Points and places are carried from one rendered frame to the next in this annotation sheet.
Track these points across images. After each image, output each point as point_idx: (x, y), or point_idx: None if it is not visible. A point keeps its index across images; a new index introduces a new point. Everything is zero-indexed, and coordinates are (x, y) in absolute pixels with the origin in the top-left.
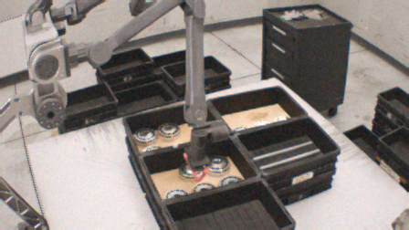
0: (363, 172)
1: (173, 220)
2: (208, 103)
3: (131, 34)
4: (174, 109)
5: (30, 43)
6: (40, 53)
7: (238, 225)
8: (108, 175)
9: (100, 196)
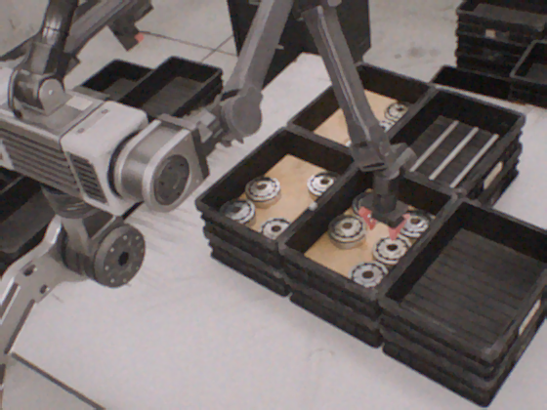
0: (543, 132)
1: (415, 311)
2: (293, 128)
3: (265, 67)
4: (255, 156)
5: (103, 149)
6: (155, 159)
7: (474, 276)
8: (205, 302)
9: (225, 342)
